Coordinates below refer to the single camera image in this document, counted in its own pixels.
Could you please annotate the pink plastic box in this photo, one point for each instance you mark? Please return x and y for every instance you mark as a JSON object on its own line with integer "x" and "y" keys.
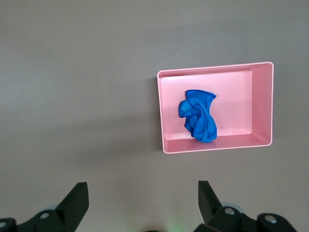
{"x": 241, "y": 108}

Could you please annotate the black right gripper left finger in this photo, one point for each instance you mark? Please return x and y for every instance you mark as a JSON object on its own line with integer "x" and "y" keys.
{"x": 65, "y": 212}

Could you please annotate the blue cloth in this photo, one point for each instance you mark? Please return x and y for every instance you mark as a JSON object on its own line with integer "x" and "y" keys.
{"x": 200, "y": 116}

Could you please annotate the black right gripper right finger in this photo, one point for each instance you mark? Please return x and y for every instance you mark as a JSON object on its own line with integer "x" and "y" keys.
{"x": 217, "y": 217}

